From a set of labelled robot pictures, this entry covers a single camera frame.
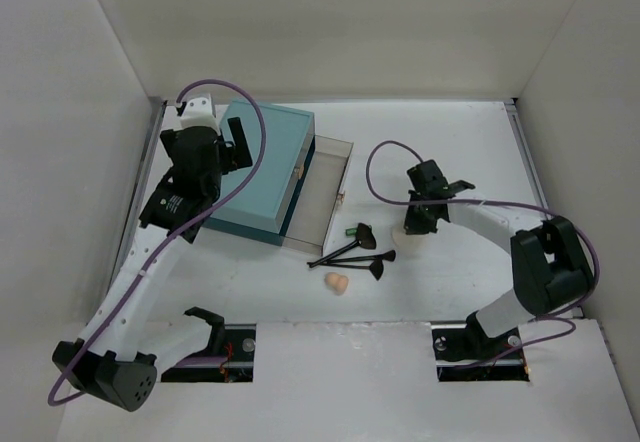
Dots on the black kabuki brush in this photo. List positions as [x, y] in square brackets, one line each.
[363, 238]

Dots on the black fan brush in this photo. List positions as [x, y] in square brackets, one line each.
[375, 268]

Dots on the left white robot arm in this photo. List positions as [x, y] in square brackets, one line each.
[113, 359]

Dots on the thin black makeup brush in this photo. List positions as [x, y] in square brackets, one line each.
[389, 256]

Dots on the white round powder puff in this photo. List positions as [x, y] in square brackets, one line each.
[407, 244]

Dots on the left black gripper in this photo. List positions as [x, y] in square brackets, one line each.
[220, 147]

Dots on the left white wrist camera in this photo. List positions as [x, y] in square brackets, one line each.
[198, 111]

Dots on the peach makeup sponge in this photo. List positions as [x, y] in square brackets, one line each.
[337, 283]

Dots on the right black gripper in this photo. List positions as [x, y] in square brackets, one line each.
[413, 226]

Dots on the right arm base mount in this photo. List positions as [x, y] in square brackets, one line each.
[458, 361]

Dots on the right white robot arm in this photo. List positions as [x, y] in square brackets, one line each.
[549, 265]

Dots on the clear acrylic drawer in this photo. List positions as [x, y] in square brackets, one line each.
[320, 196]

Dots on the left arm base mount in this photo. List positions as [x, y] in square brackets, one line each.
[228, 356]

